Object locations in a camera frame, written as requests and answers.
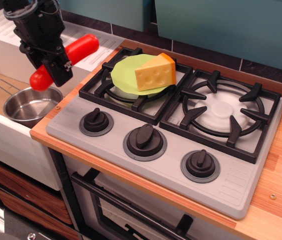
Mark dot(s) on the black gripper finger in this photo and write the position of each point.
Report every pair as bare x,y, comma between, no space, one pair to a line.
59,69
34,56

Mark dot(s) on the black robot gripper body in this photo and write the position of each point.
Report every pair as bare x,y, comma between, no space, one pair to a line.
38,24

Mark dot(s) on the red toy sausage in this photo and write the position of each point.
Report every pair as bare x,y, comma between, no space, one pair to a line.
76,51

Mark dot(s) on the yellow toy cheese wedge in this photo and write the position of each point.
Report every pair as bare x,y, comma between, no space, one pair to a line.
158,72

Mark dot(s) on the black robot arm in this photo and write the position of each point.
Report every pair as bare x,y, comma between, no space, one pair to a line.
39,24

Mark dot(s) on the white toy sink unit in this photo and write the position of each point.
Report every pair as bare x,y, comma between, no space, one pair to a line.
17,149

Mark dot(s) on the small stainless steel pot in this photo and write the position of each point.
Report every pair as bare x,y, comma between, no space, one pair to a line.
27,107

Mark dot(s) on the light green plastic plate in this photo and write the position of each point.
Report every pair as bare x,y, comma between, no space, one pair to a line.
123,75

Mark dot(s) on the black left stove knob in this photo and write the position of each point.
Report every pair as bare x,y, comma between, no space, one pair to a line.
96,123

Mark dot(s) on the black stove knob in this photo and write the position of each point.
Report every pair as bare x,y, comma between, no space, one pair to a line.
200,166
145,143
96,123

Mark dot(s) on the black left burner grate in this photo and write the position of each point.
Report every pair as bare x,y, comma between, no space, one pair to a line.
148,107

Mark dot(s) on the black burner grate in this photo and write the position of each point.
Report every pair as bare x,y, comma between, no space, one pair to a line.
232,117
148,107

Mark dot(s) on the black middle stove knob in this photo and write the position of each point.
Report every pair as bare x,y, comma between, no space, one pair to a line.
145,143

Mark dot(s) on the wooden drawer fronts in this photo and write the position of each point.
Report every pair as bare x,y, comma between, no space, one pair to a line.
35,202

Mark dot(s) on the grey toy stove top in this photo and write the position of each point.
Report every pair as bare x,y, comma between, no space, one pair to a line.
230,193

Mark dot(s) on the black right stove knob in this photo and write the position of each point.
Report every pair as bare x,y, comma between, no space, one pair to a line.
200,166

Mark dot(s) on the black right burner grate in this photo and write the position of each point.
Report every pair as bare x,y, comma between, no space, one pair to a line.
232,117

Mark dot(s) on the black oven door handle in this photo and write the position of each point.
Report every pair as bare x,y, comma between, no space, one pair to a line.
87,182

